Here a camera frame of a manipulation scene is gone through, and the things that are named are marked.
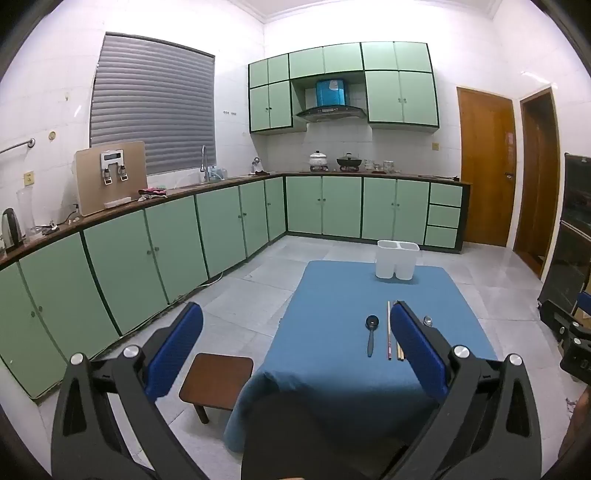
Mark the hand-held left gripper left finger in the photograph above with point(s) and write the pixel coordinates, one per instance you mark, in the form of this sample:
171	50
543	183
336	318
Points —
178	350

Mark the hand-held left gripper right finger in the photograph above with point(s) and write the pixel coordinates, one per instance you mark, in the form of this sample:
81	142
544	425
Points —
415	350

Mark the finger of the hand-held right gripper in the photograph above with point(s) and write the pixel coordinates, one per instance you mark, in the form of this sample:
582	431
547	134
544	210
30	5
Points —
559	323
584	302

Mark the red patterned chopstick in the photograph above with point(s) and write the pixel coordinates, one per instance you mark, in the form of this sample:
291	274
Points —
389	332

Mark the black spoon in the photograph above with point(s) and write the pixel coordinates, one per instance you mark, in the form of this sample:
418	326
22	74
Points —
371	321

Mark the white utensil holder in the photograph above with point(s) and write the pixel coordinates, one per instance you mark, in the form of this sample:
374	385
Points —
392	265

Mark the metal spoon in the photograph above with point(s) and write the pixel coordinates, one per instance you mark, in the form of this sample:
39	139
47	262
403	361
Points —
428	320

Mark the brown wooden stool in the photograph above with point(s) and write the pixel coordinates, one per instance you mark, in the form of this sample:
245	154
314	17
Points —
214	381

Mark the black glass-door cabinet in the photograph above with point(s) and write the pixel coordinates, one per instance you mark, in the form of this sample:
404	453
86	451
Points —
572	240

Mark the blue tablecloth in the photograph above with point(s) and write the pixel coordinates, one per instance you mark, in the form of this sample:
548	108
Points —
332	314

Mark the green base cabinets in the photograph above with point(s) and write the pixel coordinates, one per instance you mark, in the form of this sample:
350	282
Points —
129	258

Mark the green cabinet drawer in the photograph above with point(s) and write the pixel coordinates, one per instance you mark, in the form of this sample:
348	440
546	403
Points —
443	216
445	194
441	236

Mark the brown wooden doorway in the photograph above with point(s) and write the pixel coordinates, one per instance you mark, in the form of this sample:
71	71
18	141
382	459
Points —
549	184

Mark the dark wooden countertop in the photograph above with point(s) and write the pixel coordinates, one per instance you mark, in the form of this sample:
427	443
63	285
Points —
115	210

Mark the brown wooden door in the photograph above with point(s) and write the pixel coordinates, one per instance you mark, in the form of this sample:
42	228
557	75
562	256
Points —
485	166

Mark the water dispenser with wooden panel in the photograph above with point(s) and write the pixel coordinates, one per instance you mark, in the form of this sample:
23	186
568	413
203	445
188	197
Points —
90	184

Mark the metal sink faucet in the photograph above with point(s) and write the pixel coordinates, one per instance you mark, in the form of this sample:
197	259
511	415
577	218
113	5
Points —
203	161

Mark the gas stove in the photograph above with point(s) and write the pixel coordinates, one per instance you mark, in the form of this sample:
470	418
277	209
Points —
332	169

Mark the black wok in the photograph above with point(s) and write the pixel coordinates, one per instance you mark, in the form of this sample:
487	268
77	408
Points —
349	161

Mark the clear glass pitcher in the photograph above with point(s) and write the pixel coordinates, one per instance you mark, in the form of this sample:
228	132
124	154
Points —
27	212

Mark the dark electric kettle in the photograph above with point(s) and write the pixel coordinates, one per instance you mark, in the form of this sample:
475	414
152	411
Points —
9	228

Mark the white cooking pot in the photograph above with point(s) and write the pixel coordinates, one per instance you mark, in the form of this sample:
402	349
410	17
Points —
318	160

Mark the grey window blind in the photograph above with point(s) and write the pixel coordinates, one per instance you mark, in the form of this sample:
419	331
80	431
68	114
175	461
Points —
152	101

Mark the range hood with blue film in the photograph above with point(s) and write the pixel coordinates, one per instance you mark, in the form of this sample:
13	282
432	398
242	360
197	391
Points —
330	92

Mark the yellowed wall socket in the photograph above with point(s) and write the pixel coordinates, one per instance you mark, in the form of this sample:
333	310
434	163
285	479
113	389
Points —
29	178

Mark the green wall cabinets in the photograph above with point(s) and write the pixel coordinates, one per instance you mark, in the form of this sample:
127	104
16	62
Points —
406	97

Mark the metal wall rail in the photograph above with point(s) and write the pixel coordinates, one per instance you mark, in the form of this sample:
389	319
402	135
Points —
18	146

